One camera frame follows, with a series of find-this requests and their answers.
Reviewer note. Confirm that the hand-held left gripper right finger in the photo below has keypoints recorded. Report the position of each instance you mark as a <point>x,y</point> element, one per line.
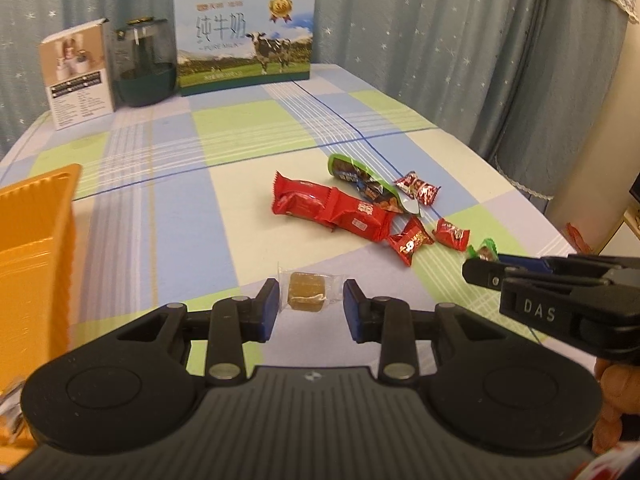
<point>351,310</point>

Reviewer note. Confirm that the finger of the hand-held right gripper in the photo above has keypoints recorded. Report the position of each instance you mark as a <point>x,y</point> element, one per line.
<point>530,263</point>
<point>482,274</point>

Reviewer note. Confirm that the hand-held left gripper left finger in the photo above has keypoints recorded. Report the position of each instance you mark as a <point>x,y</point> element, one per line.
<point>270,310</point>

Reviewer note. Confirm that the small green candy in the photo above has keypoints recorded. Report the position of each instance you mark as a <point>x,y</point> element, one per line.
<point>482,250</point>

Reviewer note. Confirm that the brown candy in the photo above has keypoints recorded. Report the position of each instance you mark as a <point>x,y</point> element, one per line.
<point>302,287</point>

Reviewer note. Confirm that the small red candy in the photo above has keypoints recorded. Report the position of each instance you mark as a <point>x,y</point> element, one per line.
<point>450,234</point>
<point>428,193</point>
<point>407,183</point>

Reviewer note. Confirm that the large red candy packet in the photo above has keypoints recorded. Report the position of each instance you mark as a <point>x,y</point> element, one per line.
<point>407,242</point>

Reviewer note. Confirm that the long red snack packet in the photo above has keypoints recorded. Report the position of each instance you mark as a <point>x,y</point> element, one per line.
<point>300,197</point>
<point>360,215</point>

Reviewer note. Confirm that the green snack packet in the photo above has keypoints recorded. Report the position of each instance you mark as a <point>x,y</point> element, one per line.
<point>350,170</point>

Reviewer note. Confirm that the orange plastic tray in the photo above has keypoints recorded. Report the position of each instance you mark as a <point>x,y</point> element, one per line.
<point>35,260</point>

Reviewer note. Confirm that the person's right hand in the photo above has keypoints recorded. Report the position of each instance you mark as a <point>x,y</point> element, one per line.
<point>620,400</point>

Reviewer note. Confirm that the small red object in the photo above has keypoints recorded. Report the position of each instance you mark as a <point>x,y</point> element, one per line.
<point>580,237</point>

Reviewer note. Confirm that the white cabinet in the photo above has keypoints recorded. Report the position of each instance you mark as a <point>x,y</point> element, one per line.
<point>622,232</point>

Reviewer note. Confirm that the plaid tablecloth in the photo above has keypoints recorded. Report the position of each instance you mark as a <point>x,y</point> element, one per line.
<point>200,210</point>

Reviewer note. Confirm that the red white clothing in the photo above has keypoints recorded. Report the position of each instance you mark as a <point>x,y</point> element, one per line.
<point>610,465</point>

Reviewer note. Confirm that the lace-trimmed blue cover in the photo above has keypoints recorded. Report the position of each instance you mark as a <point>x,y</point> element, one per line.
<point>565,85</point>

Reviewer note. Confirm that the blue star curtain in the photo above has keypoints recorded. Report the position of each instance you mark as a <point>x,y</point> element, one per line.
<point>400,35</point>

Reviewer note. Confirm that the blue milk carton box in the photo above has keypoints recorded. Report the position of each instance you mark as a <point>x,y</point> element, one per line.
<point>240,50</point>

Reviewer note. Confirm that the dark green lidded jar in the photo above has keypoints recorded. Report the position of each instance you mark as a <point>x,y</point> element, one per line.
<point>142,75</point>

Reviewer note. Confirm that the white product box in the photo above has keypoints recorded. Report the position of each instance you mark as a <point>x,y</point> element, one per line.
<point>75,80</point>

